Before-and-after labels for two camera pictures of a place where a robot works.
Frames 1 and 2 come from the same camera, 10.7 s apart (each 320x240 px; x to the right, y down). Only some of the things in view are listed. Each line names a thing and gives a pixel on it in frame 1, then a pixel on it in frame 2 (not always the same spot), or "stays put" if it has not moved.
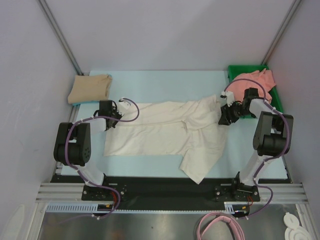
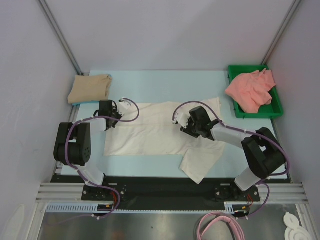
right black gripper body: (225, 114) → (189, 128)
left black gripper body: (115, 114) stays put
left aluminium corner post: (47, 12) stays put
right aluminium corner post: (280, 33) stays put
